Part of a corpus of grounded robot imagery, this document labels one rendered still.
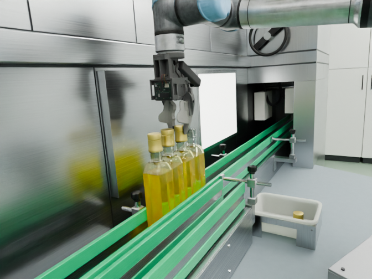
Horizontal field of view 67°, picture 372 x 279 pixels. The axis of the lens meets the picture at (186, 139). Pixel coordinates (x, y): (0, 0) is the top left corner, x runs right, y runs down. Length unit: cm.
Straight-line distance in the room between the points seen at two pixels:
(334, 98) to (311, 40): 280
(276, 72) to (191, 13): 108
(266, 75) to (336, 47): 277
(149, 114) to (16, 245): 47
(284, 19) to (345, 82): 370
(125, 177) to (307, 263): 57
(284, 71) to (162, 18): 108
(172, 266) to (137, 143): 38
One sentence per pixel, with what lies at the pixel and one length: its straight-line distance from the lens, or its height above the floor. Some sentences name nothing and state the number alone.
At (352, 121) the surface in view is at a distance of 446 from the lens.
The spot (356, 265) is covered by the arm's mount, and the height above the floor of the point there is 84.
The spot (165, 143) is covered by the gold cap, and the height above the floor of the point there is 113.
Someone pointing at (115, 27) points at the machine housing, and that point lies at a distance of 84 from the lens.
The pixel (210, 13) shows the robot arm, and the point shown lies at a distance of 68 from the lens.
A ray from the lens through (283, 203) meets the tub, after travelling 113.
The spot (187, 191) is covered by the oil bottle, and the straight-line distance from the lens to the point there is 80.
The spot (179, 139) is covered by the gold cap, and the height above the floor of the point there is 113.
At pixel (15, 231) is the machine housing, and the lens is 68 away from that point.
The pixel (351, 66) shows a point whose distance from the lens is 441.
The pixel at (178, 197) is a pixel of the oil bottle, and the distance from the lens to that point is 76.
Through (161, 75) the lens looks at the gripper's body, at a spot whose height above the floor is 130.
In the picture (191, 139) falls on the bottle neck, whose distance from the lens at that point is 83.
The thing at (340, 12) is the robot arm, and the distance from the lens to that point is 72.
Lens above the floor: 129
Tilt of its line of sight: 12 degrees down
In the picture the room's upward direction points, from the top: 4 degrees counter-clockwise
